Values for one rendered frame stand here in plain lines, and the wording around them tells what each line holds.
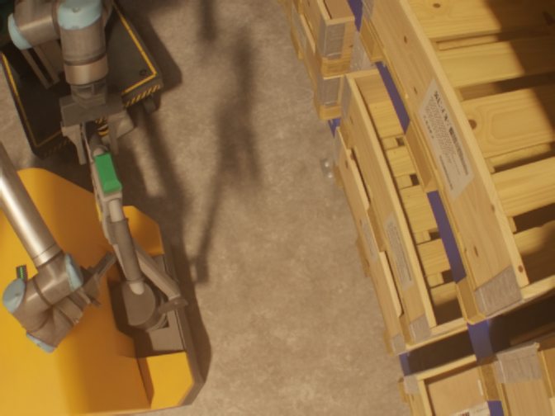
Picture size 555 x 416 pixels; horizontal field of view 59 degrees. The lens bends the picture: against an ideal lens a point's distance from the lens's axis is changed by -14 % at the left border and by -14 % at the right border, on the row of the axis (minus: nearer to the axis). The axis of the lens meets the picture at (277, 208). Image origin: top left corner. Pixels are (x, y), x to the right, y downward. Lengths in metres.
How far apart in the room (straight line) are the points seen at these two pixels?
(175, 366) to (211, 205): 0.82
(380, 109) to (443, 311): 0.69
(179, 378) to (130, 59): 1.43
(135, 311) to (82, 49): 1.19
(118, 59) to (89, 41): 1.57
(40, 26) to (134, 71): 1.41
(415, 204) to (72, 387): 1.18
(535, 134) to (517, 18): 0.36
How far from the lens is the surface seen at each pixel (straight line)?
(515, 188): 1.23
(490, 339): 1.28
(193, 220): 2.53
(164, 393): 2.06
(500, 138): 1.27
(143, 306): 2.02
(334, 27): 1.82
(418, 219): 1.74
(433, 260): 1.71
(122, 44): 2.68
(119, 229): 1.11
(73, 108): 1.13
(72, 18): 1.05
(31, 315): 1.45
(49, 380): 1.63
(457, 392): 1.98
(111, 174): 1.08
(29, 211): 1.39
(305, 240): 2.47
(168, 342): 2.14
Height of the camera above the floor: 2.37
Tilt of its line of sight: 71 degrees down
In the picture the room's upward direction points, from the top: 3 degrees counter-clockwise
